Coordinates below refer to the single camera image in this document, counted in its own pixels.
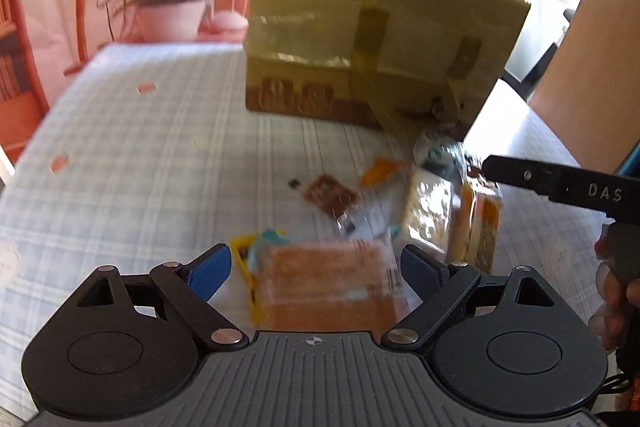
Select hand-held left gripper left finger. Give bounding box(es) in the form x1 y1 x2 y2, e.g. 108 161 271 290
75 243 249 352

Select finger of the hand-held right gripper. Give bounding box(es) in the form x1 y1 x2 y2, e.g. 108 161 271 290
481 154 556 202

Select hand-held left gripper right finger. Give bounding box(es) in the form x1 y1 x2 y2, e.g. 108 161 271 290
381 244 557 353

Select clear bread packet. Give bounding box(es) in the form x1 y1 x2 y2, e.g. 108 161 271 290
400 167 504 274

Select white packet with blue print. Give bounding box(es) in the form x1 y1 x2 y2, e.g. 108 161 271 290
414 132 482 180

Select cardboard box with yellow tape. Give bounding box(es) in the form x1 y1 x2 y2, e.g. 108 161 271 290
244 0 532 142

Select person's right hand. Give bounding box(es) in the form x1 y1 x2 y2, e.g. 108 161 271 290
588 225 629 353

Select blue curtain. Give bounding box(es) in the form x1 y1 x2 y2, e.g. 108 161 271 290
617 151 640 178

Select small orange snack packet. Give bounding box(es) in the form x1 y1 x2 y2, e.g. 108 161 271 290
361 157 409 186

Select black exercise bike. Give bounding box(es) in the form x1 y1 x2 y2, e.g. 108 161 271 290
470 0 577 102

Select small brown snack packet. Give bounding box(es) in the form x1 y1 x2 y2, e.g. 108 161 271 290
302 174 364 219

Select wooden panel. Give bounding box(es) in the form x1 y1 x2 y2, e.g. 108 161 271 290
529 0 640 168

